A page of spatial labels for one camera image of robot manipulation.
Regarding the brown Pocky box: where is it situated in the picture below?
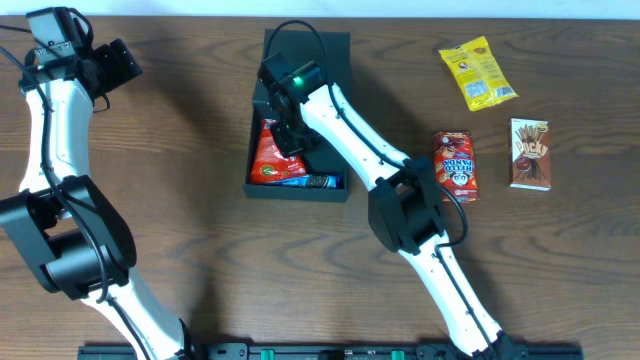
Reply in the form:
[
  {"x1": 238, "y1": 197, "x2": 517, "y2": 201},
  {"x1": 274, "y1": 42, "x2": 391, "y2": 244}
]
[{"x1": 509, "y1": 118, "x2": 552, "y2": 191}]

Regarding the red Hello Panda box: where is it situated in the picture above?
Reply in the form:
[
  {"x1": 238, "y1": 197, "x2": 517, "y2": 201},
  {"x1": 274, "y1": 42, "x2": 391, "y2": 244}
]
[{"x1": 433, "y1": 131, "x2": 479, "y2": 203}]

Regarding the blue Oreo cookie pack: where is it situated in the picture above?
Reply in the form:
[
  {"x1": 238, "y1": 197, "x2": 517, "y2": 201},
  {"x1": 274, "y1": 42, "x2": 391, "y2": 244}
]
[{"x1": 269, "y1": 174, "x2": 342, "y2": 189}]

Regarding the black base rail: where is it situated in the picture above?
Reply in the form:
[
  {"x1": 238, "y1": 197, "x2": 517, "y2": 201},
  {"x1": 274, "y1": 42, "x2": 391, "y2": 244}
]
[{"x1": 77, "y1": 341, "x2": 585, "y2": 360}]

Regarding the black gift box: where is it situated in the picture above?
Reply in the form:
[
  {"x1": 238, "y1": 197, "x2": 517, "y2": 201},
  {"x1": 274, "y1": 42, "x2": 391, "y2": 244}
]
[{"x1": 243, "y1": 28, "x2": 352, "y2": 204}]

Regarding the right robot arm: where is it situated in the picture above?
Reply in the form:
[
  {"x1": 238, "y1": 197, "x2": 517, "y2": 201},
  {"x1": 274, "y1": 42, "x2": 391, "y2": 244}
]
[{"x1": 258, "y1": 54, "x2": 530, "y2": 359}]

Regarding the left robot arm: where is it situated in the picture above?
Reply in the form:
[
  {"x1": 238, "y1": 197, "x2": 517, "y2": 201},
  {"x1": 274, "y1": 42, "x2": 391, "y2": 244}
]
[{"x1": 1, "y1": 7, "x2": 197, "y2": 359}]

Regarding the yellow snack bag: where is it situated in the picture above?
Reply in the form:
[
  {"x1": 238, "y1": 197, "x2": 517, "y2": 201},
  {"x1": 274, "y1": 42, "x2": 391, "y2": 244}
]
[{"x1": 439, "y1": 36, "x2": 518, "y2": 112}]

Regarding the red snack bag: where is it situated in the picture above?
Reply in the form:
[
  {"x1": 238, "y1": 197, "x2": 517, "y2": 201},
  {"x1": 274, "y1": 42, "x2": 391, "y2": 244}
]
[{"x1": 249, "y1": 119, "x2": 307, "y2": 185}]

